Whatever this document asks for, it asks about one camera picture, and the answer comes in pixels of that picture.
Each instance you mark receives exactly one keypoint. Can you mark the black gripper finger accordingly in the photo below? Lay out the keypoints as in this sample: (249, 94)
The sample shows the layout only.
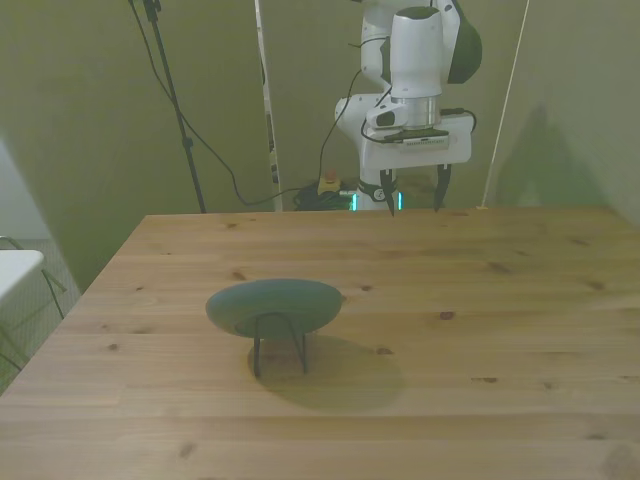
(389, 187)
(444, 182)

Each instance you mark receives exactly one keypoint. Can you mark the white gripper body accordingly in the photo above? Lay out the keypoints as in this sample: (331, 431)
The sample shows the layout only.
(420, 156)

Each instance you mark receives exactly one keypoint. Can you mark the dark green plate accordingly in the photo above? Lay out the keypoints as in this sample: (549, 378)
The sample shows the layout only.
(270, 300)

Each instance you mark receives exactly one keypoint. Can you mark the yellow emergency stop button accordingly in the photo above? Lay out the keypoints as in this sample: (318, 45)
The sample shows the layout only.
(330, 181)

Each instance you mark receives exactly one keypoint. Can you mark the white vertical strip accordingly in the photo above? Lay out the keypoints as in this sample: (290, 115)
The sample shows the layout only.
(267, 110)

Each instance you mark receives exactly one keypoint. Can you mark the black tripod stand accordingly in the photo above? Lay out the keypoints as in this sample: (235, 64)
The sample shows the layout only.
(187, 143)

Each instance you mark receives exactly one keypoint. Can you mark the white side table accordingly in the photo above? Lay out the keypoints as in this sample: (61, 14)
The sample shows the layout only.
(17, 267)

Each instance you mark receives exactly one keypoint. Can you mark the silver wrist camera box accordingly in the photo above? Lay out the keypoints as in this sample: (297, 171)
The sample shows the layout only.
(420, 137)

